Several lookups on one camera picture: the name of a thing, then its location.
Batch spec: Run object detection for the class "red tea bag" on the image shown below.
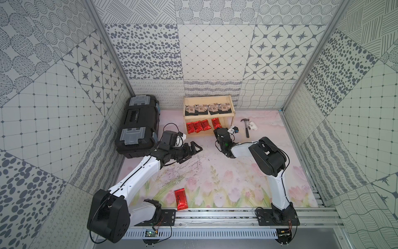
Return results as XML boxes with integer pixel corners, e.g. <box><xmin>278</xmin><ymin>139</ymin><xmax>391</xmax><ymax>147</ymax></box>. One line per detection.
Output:
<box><xmin>201</xmin><ymin>120</ymin><xmax>211</xmax><ymax>131</ymax></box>
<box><xmin>186</xmin><ymin>122</ymin><xmax>196</xmax><ymax>134</ymax></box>
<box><xmin>174</xmin><ymin>188</ymin><xmax>188</xmax><ymax>211</ymax></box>
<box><xmin>193</xmin><ymin>121</ymin><xmax>204</xmax><ymax>133</ymax></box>
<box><xmin>211</xmin><ymin>118</ymin><xmax>222</xmax><ymax>130</ymax></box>

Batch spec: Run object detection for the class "black tea bag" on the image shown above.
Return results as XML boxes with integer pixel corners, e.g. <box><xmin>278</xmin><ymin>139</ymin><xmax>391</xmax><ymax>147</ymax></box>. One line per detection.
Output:
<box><xmin>218</xmin><ymin>103</ymin><xmax>232</xmax><ymax>114</ymax></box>
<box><xmin>184</xmin><ymin>105</ymin><xmax>197</xmax><ymax>116</ymax></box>
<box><xmin>194</xmin><ymin>104</ymin><xmax>208</xmax><ymax>115</ymax></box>
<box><xmin>207</xmin><ymin>103</ymin><xmax>220</xmax><ymax>115</ymax></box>

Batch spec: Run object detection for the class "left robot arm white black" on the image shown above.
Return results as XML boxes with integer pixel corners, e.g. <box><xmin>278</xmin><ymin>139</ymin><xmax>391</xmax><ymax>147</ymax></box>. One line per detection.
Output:
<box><xmin>87</xmin><ymin>131</ymin><xmax>203</xmax><ymax>243</ymax></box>

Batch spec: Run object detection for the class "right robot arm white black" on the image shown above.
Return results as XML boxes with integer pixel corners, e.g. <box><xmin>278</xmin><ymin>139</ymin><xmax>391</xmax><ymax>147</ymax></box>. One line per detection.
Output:
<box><xmin>214</xmin><ymin>128</ymin><xmax>296</xmax><ymax>224</ymax></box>

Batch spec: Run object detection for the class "light wooden shelf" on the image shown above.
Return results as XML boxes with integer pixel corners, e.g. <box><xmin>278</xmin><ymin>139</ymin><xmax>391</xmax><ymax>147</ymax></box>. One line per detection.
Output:
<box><xmin>183</xmin><ymin>94</ymin><xmax>236</xmax><ymax>138</ymax></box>

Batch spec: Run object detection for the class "white pipe fitting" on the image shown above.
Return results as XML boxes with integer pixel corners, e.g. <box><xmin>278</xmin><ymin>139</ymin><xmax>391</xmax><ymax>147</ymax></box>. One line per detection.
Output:
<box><xmin>248</xmin><ymin>121</ymin><xmax>258</xmax><ymax>130</ymax></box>

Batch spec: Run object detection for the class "black plastic toolbox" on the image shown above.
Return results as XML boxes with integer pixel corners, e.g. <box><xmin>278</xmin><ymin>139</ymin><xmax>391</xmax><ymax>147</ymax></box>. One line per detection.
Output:
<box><xmin>115</xmin><ymin>94</ymin><xmax>160</xmax><ymax>159</ymax></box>

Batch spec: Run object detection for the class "left green circuit board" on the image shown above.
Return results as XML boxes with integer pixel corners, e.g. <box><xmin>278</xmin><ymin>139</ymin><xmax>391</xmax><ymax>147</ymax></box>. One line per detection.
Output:
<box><xmin>145</xmin><ymin>229</ymin><xmax>158</xmax><ymax>238</ymax></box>

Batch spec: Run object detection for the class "right black circuit board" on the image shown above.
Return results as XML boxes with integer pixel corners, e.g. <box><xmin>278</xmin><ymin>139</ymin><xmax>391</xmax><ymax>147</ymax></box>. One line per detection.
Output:
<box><xmin>276</xmin><ymin>229</ymin><xmax>292</xmax><ymax>245</ymax></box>

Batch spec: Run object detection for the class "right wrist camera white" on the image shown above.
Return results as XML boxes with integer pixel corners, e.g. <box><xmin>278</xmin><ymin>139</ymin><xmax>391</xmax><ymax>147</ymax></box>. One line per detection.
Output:
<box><xmin>228</xmin><ymin>126</ymin><xmax>239</xmax><ymax>134</ymax></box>

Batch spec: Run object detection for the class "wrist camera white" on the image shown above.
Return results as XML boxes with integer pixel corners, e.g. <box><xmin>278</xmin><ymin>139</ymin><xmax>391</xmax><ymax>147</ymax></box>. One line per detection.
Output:
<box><xmin>175</xmin><ymin>132</ymin><xmax>186</xmax><ymax>147</ymax></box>
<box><xmin>228</xmin><ymin>126</ymin><xmax>239</xmax><ymax>134</ymax></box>

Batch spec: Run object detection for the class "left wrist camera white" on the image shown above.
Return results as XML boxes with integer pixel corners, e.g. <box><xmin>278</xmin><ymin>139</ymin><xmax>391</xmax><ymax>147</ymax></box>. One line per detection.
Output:
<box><xmin>175</xmin><ymin>132</ymin><xmax>186</xmax><ymax>147</ymax></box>

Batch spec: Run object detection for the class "black handled hammer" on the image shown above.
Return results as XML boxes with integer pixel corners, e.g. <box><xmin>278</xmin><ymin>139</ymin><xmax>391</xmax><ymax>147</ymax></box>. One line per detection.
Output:
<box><xmin>241</xmin><ymin>118</ymin><xmax>250</xmax><ymax>138</ymax></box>

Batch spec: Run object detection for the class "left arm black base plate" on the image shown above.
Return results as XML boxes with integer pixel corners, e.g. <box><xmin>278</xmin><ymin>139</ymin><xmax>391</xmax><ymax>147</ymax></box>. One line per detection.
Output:
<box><xmin>137</xmin><ymin>209</ymin><xmax>177</xmax><ymax>226</ymax></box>

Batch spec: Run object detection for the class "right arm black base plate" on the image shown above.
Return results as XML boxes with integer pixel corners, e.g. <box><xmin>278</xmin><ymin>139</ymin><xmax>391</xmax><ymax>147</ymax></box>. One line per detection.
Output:
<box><xmin>255</xmin><ymin>207</ymin><xmax>300</xmax><ymax>226</ymax></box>

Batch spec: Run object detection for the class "aluminium mounting rail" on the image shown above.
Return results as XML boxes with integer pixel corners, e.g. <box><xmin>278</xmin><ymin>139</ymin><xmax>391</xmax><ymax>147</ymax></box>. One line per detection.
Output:
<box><xmin>87</xmin><ymin>207</ymin><xmax>345</xmax><ymax>230</ymax></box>

